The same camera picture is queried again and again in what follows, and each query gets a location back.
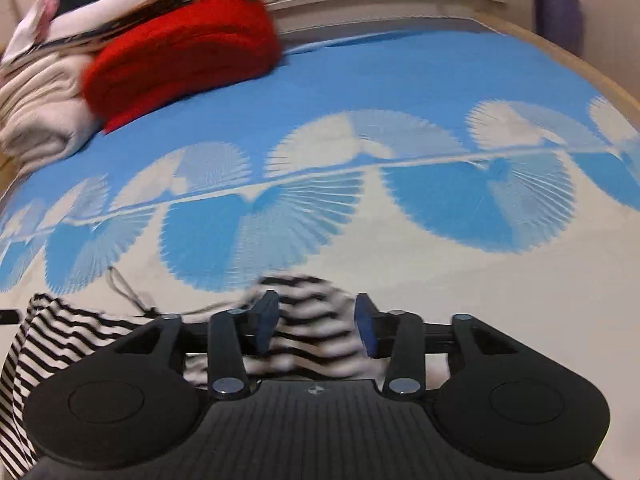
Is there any blue patterned bedsheet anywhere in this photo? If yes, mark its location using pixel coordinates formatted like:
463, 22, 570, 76
0, 17, 640, 381

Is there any white folded blankets stack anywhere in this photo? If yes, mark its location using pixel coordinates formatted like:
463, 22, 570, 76
24, 0, 202, 57

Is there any wooden bed frame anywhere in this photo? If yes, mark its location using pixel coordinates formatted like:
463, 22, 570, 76
477, 9, 640, 128

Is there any thin dark string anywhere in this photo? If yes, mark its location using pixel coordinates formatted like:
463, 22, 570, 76
108, 266, 251, 319

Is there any white folded cloth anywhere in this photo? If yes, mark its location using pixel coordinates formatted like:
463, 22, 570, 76
50, 0, 202, 37

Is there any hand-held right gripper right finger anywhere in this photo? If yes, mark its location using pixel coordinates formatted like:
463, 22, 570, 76
353, 292, 502, 401

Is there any striped sweater with white vest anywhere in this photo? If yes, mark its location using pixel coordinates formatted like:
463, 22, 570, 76
0, 274, 451, 472

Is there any pink cloth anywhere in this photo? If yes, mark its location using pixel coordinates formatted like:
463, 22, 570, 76
9, 0, 67, 62

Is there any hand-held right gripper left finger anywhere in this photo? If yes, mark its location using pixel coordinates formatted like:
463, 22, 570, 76
145, 290, 282, 401

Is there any red folded blanket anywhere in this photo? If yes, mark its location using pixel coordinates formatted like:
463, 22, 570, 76
81, 0, 284, 134

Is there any purple board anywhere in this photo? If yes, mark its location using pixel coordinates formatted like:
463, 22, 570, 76
532, 0, 587, 59

